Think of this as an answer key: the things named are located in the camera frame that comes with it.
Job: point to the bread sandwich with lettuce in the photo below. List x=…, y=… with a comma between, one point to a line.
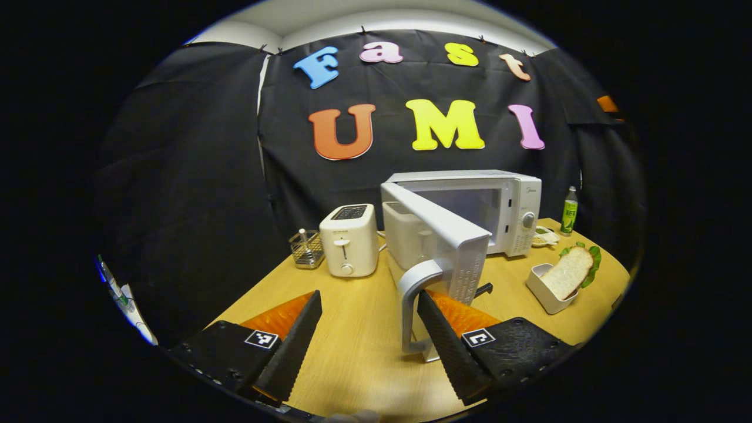
x=567, y=273

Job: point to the white rectangular tray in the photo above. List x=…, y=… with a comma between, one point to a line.
x=543, y=294

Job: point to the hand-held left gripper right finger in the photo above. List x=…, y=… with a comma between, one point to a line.
x=446, y=352

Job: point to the green label drink bottle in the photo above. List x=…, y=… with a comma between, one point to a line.
x=568, y=214

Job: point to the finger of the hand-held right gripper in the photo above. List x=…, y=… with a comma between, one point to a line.
x=608, y=104

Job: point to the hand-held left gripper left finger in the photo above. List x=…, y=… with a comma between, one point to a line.
x=294, y=352

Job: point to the white microwave oven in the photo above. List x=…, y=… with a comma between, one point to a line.
x=517, y=205

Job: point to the black backdrop cloth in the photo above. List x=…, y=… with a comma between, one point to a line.
x=205, y=176

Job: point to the small white dish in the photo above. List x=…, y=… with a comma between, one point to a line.
x=543, y=238

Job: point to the white plastic object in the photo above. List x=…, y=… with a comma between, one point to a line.
x=138, y=320

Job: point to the white toaster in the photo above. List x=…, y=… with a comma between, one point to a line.
x=349, y=247

